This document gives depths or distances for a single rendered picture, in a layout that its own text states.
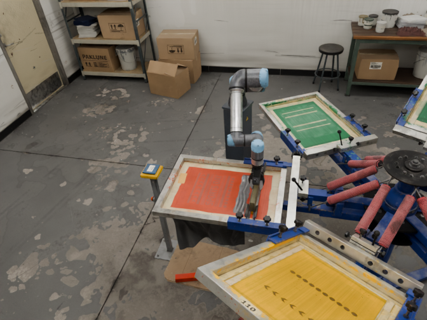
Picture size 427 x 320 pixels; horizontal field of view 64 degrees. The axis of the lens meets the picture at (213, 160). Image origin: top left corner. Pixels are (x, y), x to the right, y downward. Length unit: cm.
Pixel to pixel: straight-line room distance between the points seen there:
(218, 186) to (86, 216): 181
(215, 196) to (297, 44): 390
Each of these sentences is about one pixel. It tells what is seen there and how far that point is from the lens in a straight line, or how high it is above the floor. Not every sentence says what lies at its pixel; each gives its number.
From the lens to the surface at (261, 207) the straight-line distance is 219.
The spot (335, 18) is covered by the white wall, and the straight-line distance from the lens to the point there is 565.
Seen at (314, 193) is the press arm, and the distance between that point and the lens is 220.
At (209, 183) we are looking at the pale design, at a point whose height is 96.
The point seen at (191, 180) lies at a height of 96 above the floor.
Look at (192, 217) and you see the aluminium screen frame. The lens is 211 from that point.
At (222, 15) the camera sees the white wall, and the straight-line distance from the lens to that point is 578.
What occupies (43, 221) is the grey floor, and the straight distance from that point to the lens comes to 393.
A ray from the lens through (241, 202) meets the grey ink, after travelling 221.
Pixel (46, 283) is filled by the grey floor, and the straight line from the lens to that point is 341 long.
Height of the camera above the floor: 255
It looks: 39 degrees down
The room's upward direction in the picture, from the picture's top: 5 degrees counter-clockwise
